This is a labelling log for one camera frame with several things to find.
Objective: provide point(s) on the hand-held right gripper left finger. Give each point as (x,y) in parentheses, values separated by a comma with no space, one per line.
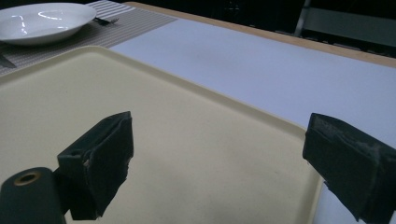
(102,161)

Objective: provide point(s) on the white plate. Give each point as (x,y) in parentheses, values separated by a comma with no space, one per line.
(43,21)

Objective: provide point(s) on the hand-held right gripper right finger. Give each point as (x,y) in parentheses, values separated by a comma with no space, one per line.
(351,161)

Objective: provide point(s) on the striped grey placemat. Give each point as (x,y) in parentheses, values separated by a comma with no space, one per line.
(130,23)

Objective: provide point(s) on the dark fork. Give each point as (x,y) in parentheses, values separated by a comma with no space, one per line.
(106,21)

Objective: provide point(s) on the cream plastic tray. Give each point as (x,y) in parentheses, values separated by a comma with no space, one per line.
(193,149)

